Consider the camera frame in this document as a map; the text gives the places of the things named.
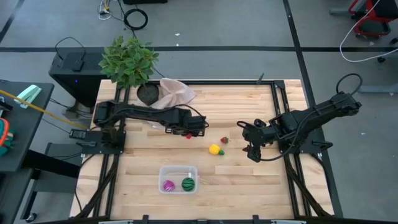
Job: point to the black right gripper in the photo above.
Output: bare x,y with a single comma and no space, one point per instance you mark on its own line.
261,133

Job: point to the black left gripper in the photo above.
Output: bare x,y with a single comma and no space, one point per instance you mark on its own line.
189,123

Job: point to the small pink-red toy produce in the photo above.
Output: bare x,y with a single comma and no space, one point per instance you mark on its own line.
188,136

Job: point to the red toy strawberry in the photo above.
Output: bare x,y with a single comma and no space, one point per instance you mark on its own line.
224,140

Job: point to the green striped toy watermelon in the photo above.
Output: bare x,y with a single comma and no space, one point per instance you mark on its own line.
188,184

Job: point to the purple toy onion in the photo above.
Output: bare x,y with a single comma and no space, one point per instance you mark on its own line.
169,185

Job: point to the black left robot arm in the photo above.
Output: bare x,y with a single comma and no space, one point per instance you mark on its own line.
140,113

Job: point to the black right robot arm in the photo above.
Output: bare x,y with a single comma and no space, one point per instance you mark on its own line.
326,112

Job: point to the clear plastic tupperware container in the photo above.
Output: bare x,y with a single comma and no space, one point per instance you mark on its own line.
174,171

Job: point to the beige cloth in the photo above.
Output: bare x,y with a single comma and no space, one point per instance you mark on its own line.
174,91

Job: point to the dark round plant pot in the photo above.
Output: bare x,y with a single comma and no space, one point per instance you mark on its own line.
148,93

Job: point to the green leafy plant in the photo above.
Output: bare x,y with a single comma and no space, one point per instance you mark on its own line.
127,62

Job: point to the black power brick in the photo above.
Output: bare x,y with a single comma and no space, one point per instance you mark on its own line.
87,144
77,134

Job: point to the black computer tower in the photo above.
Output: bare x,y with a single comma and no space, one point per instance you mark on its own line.
77,84

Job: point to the black power adapter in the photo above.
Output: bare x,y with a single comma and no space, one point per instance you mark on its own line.
77,64

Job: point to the black box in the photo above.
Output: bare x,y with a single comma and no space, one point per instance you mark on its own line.
144,1

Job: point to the grey metal floor bar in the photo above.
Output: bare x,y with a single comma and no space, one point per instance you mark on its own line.
382,89

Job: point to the black caster wheel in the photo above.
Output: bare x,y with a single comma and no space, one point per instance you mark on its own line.
381,59

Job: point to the black side desk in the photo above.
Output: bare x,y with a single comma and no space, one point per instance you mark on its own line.
28,130

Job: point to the mint green stapler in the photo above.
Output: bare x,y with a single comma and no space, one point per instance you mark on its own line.
28,95

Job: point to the teal and orange bag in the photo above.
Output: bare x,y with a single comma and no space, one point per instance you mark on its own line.
4,140

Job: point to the small black desk device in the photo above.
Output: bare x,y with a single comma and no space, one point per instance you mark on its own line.
4,104

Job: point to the red framed black chair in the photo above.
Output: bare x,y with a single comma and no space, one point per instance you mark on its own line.
384,9

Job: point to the black aluminium rig frame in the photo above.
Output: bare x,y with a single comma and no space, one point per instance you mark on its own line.
224,82

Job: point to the small black frame lever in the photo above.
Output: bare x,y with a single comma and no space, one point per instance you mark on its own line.
260,78

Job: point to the black frame bracket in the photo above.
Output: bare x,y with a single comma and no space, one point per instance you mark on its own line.
145,219
256,219

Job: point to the silver aluminium post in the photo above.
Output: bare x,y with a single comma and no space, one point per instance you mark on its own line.
116,222
289,222

